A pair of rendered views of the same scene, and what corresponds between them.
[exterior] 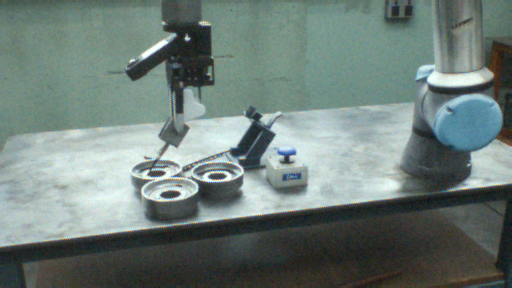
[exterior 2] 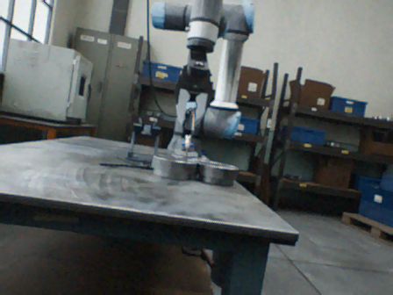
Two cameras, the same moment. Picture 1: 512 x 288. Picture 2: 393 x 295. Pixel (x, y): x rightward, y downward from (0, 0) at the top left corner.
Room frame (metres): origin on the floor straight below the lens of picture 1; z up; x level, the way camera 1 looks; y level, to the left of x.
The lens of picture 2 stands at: (0.90, 0.94, 0.91)
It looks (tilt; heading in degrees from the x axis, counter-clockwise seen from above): 3 degrees down; 279
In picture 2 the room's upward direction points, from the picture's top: 10 degrees clockwise
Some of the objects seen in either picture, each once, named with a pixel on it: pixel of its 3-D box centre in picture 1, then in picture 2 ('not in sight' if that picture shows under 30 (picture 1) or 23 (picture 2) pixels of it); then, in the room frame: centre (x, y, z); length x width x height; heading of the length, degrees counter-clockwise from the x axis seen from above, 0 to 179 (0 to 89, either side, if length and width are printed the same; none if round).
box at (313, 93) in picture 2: not in sight; (309, 96); (0.15, -3.87, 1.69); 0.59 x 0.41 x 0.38; 19
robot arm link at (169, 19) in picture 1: (181, 11); (201, 36); (1.06, 0.14, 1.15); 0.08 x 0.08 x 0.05
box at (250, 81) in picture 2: not in sight; (243, 82); (1.10, -3.60, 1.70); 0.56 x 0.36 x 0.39; 9
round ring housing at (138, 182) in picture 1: (156, 177); (174, 167); (1.06, 0.21, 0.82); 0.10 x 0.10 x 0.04
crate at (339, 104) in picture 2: not in sight; (341, 107); (-0.36, -4.01, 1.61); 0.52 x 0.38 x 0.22; 17
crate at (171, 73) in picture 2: not in sight; (160, 74); (2.23, -3.34, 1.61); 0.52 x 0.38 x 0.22; 17
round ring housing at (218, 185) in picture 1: (217, 180); (189, 164); (1.04, 0.08, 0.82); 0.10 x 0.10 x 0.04
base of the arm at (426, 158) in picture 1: (437, 146); (185, 145); (1.15, -0.39, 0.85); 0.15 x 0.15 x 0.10
